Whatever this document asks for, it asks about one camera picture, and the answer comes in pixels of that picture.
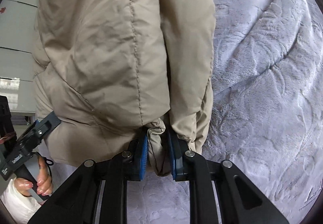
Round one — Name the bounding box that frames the white sleeve forearm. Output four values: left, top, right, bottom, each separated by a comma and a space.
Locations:
1, 179, 41, 223

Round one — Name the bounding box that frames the beige puffer jacket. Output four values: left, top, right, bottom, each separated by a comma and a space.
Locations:
32, 0, 215, 175

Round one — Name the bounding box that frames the white wardrobe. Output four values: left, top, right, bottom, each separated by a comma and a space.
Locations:
1, 0, 38, 114

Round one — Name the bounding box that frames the purple embossed bedspread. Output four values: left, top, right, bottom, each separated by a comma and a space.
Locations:
52, 0, 322, 223

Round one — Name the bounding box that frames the person's left hand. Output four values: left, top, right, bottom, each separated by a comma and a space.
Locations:
14, 156, 53, 197

